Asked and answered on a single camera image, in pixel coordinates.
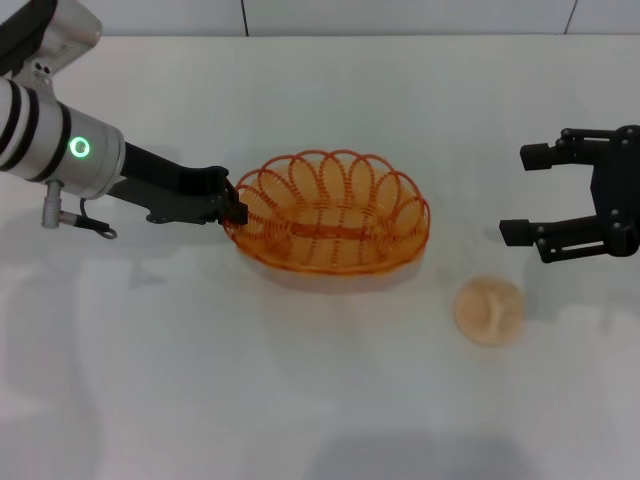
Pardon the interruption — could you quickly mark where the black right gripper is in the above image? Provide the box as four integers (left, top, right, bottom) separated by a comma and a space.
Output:
499, 124, 640, 265

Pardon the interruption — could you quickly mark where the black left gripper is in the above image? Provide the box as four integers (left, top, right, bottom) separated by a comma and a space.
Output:
107, 141, 249, 226

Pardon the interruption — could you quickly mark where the orange woven plastic basket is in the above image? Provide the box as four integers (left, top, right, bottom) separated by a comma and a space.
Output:
223, 148, 431, 276

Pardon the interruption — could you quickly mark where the beige steamed bun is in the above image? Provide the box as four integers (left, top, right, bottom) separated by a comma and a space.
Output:
453, 274, 526, 347

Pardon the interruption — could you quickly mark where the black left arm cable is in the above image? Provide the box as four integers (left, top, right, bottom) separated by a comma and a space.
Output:
78, 197, 119, 240

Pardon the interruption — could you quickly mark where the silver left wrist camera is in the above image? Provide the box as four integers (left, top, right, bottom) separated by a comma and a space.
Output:
0, 0, 104, 94

